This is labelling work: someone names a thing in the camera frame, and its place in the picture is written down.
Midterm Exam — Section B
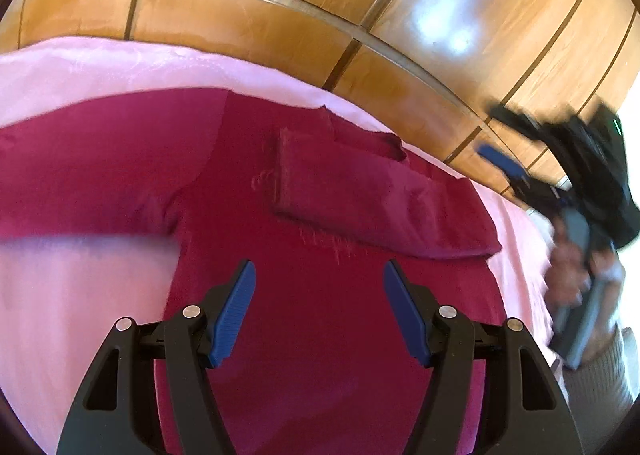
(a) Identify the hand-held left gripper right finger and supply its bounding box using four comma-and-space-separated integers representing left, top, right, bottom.
383, 259, 584, 455

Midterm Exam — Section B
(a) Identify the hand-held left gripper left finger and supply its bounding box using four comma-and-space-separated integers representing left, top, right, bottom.
56, 259, 257, 455

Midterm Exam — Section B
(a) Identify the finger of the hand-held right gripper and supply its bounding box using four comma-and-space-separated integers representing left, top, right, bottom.
476, 144, 532, 186
487, 104, 551, 142

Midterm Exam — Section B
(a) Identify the dark red sweater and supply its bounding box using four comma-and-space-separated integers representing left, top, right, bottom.
0, 87, 503, 455

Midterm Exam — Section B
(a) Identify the person's right forearm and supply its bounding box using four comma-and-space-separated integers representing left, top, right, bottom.
562, 322, 638, 423

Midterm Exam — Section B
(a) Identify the person's right hand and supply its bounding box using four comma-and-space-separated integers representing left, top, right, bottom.
542, 222, 626, 318

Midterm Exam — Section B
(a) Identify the pink bed sheet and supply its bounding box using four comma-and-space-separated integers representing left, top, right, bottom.
0, 35, 568, 455

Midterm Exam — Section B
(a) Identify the wooden panelled headboard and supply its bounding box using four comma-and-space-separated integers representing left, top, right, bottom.
0, 0, 640, 216

